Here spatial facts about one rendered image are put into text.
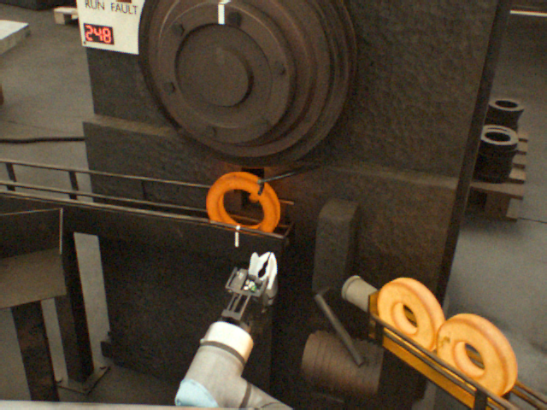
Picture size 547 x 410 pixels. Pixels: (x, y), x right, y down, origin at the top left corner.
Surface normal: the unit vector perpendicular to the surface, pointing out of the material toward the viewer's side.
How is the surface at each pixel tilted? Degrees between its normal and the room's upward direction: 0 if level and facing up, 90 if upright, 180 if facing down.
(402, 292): 90
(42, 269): 5
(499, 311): 0
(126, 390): 0
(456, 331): 90
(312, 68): 84
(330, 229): 90
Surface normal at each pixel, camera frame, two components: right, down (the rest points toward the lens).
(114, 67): -0.33, 0.47
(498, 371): -0.81, 0.27
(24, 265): -0.05, -0.85
